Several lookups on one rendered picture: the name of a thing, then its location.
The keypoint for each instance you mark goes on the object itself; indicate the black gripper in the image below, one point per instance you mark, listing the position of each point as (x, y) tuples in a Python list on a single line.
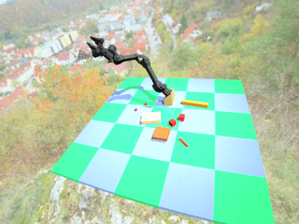
[(100, 49)]

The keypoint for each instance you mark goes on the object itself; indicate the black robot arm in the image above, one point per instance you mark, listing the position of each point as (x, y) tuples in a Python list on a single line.
[(145, 63)]

